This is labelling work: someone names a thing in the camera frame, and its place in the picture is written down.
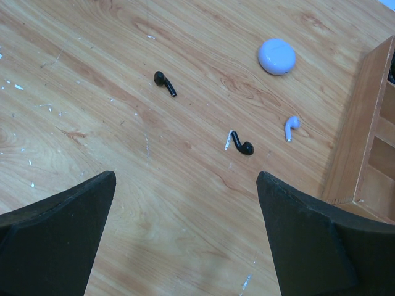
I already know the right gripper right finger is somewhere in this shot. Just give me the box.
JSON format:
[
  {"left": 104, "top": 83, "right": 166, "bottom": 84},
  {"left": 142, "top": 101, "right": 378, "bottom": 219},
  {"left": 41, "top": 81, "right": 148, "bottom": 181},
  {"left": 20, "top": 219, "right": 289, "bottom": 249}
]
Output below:
[{"left": 256, "top": 171, "right": 394, "bottom": 295}]

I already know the purple charging case right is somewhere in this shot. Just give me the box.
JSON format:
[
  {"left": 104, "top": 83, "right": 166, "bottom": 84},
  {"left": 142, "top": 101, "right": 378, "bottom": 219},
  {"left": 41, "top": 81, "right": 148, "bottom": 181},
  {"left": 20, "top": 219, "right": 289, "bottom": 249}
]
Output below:
[{"left": 258, "top": 39, "right": 296, "bottom": 76}]

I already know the black earbud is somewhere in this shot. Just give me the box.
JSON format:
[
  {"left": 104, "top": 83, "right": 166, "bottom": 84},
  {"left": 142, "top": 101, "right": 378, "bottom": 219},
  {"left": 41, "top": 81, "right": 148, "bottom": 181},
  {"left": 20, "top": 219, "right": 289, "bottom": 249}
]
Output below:
[
  {"left": 154, "top": 71, "right": 177, "bottom": 97},
  {"left": 231, "top": 131, "right": 254, "bottom": 155}
]

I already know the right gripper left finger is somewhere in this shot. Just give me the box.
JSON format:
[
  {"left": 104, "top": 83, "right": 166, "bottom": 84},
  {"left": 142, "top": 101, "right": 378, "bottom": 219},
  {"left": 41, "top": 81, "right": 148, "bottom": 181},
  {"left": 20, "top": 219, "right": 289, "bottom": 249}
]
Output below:
[{"left": 1, "top": 171, "right": 116, "bottom": 295}]

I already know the black earbud left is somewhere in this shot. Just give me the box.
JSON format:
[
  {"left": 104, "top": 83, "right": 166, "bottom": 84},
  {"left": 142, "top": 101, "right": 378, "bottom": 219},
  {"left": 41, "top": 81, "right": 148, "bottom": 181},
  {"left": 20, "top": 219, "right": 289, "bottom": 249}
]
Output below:
[{"left": 154, "top": 71, "right": 177, "bottom": 97}]

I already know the black earbud right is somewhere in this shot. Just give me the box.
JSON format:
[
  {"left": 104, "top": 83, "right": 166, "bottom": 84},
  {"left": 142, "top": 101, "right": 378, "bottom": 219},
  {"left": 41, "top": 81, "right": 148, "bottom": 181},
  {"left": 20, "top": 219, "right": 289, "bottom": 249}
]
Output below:
[{"left": 231, "top": 131, "right": 254, "bottom": 155}]

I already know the wooden compartment tray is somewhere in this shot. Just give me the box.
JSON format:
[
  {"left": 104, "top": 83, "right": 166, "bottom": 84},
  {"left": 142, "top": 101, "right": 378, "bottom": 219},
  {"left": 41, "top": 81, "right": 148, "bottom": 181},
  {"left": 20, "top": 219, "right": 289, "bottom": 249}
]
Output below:
[{"left": 321, "top": 36, "right": 394, "bottom": 224}]

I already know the purple earbud near tray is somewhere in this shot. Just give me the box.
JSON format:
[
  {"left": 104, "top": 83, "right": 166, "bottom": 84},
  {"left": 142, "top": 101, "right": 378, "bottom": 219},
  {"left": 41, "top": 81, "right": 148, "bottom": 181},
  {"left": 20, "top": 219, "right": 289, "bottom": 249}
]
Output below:
[{"left": 285, "top": 116, "right": 301, "bottom": 142}]

